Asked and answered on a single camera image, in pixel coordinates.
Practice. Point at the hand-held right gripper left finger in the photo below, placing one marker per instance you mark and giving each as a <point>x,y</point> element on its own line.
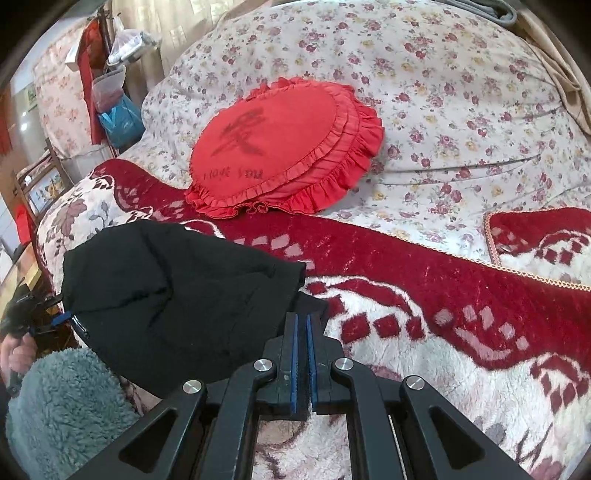
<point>294,364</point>

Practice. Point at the red ruffled heart pillow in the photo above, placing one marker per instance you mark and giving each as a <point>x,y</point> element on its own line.
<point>277,143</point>

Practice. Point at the floral furniture cover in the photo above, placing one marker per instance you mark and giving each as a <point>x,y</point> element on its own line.
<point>60,92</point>

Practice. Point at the colourful framed picture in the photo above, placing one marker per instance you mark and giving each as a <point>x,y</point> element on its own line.
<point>48,187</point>

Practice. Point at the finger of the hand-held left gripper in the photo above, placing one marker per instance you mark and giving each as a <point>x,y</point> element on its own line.
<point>51,301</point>
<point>61,318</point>

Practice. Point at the red and white fleece blanket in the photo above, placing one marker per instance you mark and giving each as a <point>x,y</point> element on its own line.
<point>415,323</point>

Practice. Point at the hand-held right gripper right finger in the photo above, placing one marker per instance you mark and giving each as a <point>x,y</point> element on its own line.
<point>315,364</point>

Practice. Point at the clear crumpled plastic bag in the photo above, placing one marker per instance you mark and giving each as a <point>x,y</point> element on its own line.
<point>131,46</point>

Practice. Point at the clear plastic bag red contents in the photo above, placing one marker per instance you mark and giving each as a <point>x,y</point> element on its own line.
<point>110,87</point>

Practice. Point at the beige cloth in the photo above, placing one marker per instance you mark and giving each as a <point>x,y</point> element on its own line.
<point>561,64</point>

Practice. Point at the cream curtain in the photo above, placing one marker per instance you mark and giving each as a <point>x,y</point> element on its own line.
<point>152,18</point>

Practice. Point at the person's left hand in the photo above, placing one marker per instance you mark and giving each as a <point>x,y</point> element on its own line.
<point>14,357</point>

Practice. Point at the blue plastic bag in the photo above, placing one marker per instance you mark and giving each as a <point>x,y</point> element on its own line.
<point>120,122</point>

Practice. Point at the red cushion with gold trim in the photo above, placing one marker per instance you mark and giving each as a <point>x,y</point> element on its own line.
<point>545,240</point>

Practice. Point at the black pants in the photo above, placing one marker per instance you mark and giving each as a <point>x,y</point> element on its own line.
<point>184,300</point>

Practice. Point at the wooden chair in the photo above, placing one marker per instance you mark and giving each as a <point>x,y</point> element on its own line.
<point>34,182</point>

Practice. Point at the floral quilt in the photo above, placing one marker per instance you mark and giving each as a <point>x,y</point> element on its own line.
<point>438,115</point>

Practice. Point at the red hanging cloth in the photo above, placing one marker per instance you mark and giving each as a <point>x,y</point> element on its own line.
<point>90,78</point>

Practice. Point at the grey cloth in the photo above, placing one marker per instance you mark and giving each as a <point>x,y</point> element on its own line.
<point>494,9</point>

